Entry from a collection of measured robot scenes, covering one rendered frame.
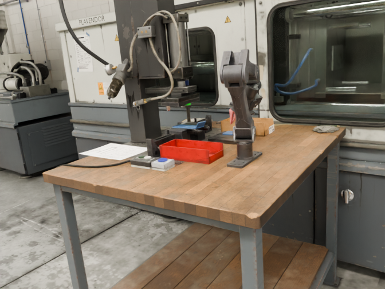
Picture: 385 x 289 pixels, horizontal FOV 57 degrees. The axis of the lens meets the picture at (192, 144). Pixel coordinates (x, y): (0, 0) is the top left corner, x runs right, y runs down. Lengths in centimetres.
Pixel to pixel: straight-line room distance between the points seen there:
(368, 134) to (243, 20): 95
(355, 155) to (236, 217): 117
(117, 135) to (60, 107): 186
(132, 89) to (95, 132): 151
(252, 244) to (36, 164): 390
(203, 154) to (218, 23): 112
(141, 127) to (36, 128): 294
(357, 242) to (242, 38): 135
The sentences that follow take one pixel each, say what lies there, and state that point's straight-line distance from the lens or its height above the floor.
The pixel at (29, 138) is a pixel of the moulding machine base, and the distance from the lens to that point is 465.
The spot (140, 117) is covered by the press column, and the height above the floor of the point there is 103.
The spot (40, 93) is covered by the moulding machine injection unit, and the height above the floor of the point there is 100.
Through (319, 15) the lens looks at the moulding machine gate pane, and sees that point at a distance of 203.
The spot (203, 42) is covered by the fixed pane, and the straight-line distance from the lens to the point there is 241.
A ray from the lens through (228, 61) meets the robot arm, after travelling 129.
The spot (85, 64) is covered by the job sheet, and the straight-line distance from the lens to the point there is 331.
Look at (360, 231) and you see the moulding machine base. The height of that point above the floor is 31.
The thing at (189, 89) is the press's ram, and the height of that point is 117.
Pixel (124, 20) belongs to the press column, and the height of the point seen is 151.
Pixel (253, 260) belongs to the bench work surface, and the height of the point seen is 74.
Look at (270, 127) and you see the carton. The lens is 189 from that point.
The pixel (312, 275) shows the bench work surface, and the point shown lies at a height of 22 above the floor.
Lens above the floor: 134
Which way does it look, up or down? 15 degrees down
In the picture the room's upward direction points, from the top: 5 degrees counter-clockwise
